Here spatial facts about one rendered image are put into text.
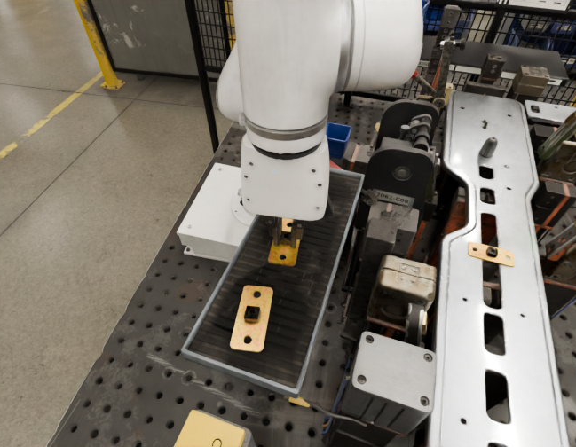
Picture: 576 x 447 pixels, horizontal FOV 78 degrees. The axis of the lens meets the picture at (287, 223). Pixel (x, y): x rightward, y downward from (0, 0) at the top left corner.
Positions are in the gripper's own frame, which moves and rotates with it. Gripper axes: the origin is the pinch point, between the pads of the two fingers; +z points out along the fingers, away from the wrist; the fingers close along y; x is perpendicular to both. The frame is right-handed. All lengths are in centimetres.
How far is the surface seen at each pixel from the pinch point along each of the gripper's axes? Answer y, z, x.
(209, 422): -3.6, 2.5, -24.2
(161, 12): -137, 54, 241
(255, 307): -1.8, 1.3, -11.6
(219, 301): -6.6, 2.6, -10.9
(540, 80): 63, 14, 83
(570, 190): 61, 20, 40
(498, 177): 44, 19, 41
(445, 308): 27.3, 18.2, 2.5
